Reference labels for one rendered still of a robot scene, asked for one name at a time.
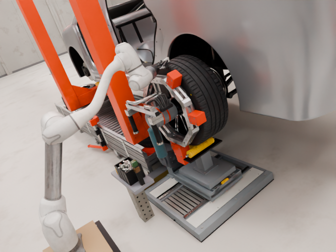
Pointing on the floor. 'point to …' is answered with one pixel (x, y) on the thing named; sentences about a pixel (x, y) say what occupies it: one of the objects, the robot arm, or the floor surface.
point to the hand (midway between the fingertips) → (166, 60)
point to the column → (142, 205)
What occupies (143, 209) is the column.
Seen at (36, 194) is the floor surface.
